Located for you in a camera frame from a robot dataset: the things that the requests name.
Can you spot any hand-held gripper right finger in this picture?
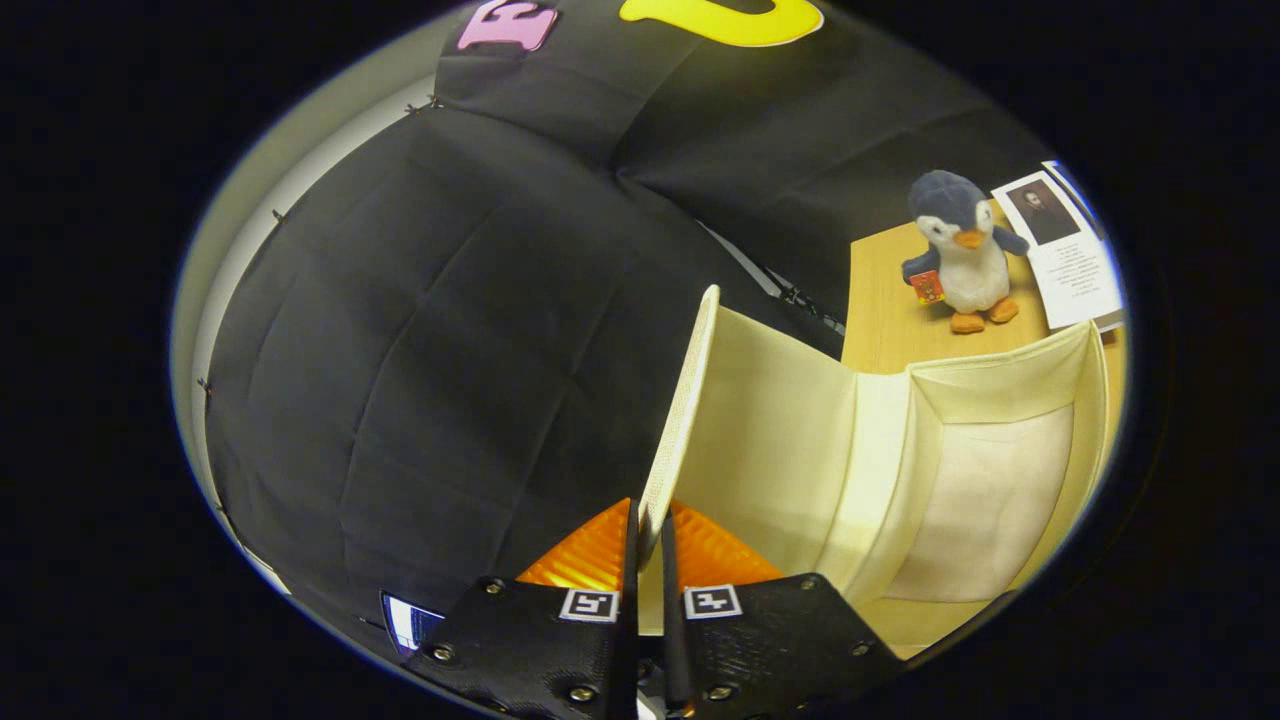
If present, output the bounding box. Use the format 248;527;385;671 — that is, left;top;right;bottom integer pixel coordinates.
658;500;906;720

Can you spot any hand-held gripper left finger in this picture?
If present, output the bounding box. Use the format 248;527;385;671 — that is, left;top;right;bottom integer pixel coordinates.
405;497;641;720

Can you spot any beige fabric storage box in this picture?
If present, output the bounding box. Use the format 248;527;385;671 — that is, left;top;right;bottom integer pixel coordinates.
637;284;1111;661

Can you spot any computer monitor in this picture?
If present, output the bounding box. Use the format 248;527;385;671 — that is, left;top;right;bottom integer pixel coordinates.
380;592;446;656

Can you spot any grey penguin plush toy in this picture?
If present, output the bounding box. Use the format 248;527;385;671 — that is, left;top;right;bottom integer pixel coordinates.
900;170;1031;335

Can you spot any white book with portrait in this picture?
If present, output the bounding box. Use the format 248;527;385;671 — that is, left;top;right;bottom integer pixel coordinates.
990;170;1126;331

